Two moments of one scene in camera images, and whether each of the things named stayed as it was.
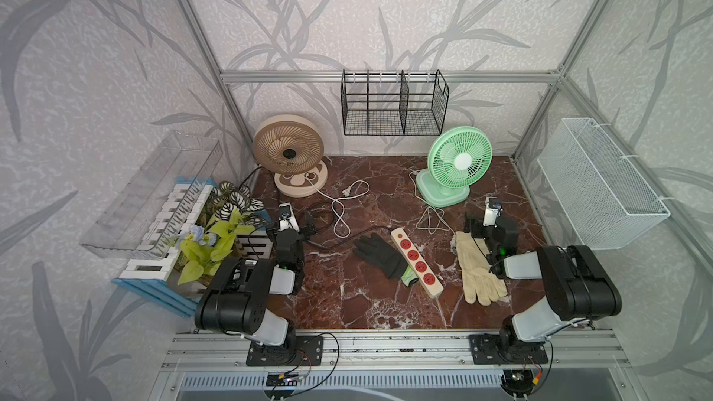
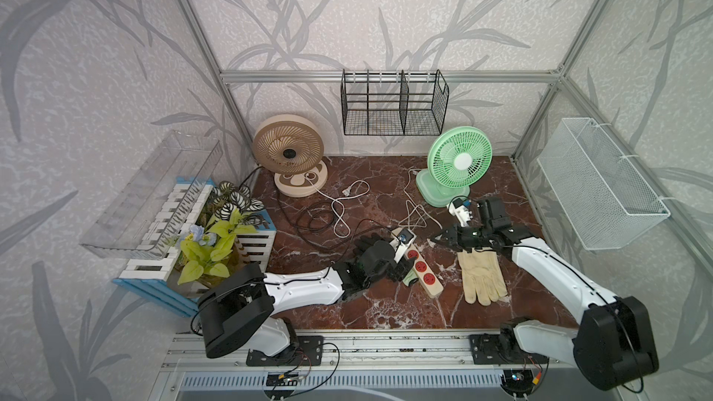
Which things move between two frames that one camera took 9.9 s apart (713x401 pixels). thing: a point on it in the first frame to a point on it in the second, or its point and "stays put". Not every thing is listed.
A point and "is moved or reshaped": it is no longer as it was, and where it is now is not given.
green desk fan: x=459 y=159 stays put
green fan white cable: x=432 y=229 is moved or reshaped
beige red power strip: x=420 y=265 stays put
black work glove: x=384 y=255 stays put
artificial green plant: x=235 y=214 stays put
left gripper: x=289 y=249 to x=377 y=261
